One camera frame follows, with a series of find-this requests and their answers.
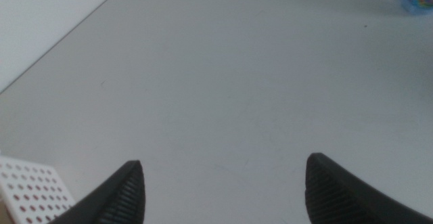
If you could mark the white perforated plastic basket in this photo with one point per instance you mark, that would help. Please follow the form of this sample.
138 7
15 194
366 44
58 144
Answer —
20 159

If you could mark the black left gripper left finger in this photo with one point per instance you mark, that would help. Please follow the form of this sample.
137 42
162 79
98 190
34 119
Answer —
115 200

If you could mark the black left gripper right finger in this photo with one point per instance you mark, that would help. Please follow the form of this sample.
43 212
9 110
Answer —
338 197

